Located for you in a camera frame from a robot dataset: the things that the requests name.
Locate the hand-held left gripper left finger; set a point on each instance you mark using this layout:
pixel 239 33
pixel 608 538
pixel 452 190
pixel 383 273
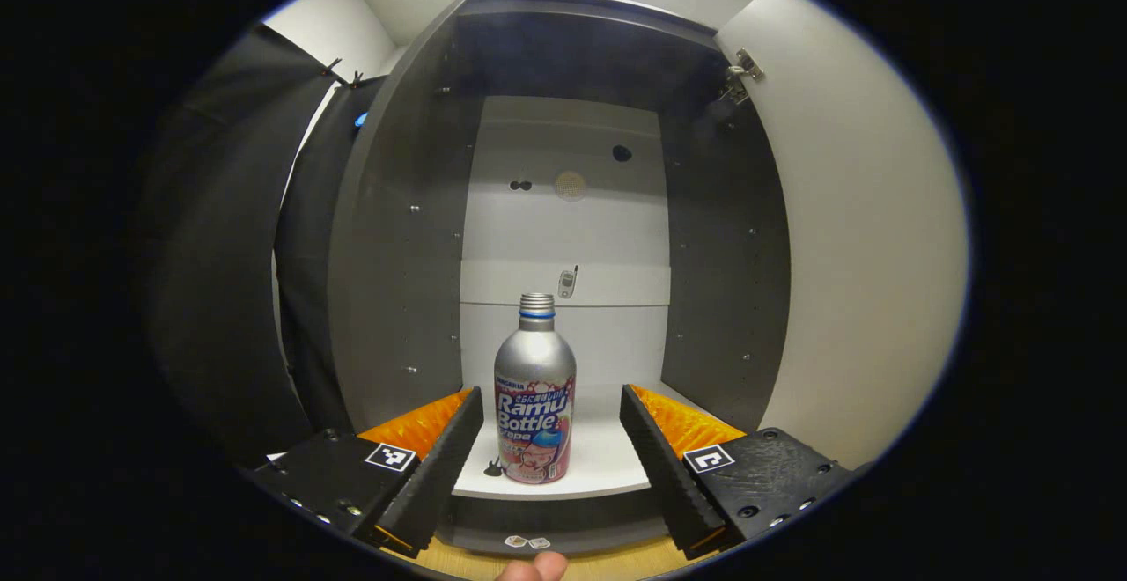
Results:
pixel 440 475

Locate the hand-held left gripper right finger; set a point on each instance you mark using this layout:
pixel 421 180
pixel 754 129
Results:
pixel 669 475

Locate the silver metal bottle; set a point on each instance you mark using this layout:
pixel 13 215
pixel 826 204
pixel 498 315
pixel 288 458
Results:
pixel 534 370

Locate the dark grey cabinet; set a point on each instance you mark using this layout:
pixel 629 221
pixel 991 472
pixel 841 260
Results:
pixel 396 255

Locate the white cabinet shelf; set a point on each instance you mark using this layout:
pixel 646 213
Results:
pixel 599 458

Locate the metal door hinge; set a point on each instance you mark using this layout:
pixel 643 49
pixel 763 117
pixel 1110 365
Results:
pixel 744 66

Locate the black backdrop cloth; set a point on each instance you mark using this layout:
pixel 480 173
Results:
pixel 220 255

